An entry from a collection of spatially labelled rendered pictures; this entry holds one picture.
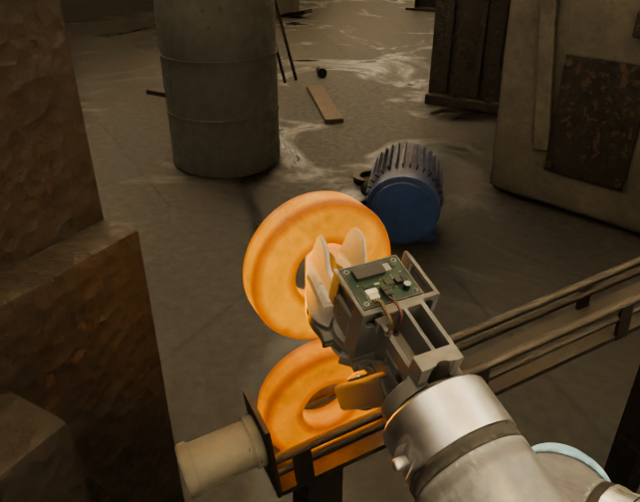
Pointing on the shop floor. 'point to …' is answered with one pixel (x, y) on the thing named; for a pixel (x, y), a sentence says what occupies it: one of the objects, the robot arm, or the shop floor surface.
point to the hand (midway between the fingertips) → (319, 251)
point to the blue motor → (407, 192)
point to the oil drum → (220, 85)
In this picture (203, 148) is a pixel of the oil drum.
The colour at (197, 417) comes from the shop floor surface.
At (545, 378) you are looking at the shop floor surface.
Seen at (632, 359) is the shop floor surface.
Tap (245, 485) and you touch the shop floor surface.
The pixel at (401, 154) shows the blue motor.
